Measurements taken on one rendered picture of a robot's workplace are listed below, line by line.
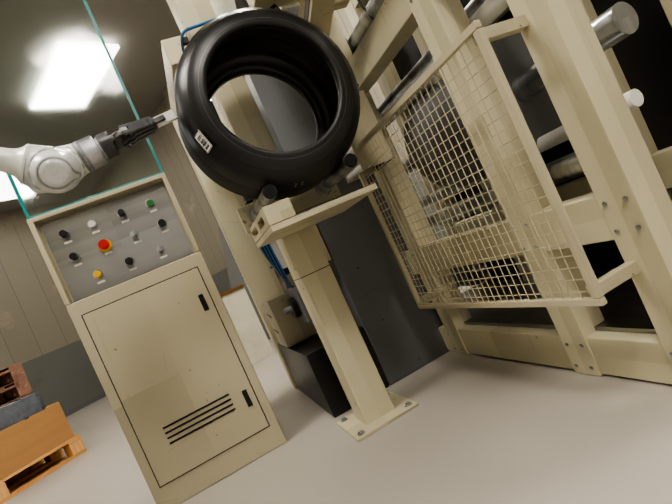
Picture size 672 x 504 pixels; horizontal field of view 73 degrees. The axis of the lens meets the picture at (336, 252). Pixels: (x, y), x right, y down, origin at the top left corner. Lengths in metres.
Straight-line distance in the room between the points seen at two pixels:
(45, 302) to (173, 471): 7.49
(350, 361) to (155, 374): 0.79
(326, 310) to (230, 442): 0.71
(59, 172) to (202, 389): 1.10
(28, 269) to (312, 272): 8.06
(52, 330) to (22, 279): 1.00
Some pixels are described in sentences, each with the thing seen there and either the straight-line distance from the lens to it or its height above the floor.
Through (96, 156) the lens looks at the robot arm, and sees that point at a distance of 1.46.
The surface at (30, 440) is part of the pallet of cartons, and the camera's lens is 4.48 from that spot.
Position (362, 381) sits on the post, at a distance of 1.80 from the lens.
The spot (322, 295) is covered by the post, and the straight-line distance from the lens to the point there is 1.73.
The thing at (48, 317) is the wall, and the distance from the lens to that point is 9.34.
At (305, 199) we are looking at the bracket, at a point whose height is 0.89.
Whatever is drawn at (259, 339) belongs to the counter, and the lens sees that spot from 4.60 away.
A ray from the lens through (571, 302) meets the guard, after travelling 1.23.
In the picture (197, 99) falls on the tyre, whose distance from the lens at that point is 1.41.
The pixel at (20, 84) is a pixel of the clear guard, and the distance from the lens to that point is 2.35.
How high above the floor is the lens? 0.66
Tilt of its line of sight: level
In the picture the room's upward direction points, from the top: 24 degrees counter-clockwise
